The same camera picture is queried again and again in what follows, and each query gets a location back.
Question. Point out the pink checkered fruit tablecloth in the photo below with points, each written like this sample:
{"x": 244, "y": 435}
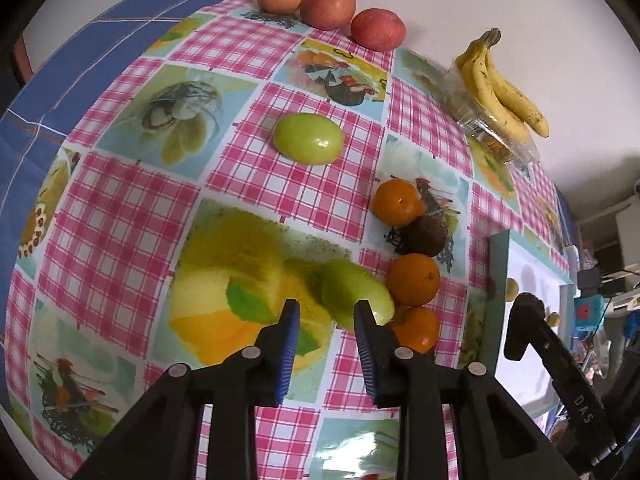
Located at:
{"x": 168, "y": 228}

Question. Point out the orange mandarin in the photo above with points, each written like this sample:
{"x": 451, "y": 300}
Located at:
{"x": 416, "y": 328}
{"x": 413, "y": 280}
{"x": 397, "y": 203}

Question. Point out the tan round longan fruit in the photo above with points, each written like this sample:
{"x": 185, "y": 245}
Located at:
{"x": 512, "y": 289}

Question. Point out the red apple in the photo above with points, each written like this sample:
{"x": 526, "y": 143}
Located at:
{"x": 327, "y": 14}
{"x": 378, "y": 29}

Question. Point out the clear plastic fruit container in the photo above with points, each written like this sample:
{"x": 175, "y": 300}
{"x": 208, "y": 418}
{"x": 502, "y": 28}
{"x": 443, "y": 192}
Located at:
{"x": 480, "y": 125}

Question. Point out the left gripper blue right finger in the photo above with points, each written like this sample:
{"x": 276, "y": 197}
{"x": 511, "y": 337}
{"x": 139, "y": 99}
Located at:
{"x": 376, "y": 348}

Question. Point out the white wooden shelf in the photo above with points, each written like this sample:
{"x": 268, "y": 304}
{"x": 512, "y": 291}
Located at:
{"x": 610, "y": 239}

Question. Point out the teal toy box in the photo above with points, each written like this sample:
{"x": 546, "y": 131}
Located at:
{"x": 589, "y": 313}

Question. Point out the red apple right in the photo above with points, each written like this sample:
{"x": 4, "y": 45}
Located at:
{"x": 378, "y": 29}

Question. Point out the blue checkered cloth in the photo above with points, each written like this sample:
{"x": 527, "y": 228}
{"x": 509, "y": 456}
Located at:
{"x": 43, "y": 115}

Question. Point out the small tan round fruit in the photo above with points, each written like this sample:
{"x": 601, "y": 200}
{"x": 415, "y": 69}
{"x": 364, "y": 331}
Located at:
{"x": 553, "y": 319}

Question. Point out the red apple middle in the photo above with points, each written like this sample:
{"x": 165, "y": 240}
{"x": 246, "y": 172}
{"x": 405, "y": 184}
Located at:
{"x": 327, "y": 14}

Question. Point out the green apple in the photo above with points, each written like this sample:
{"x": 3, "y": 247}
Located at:
{"x": 309, "y": 139}
{"x": 344, "y": 283}

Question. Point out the dark round passion fruit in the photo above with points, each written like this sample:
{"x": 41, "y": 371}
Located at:
{"x": 427, "y": 235}

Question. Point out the white tray teal rim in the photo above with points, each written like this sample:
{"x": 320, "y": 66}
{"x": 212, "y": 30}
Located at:
{"x": 512, "y": 256}

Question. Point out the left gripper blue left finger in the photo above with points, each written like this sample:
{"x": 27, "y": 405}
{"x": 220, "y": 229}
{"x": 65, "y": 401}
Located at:
{"x": 277, "y": 344}

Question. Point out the yellow banana bunch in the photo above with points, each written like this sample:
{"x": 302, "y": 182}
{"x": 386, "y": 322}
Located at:
{"x": 511, "y": 111}

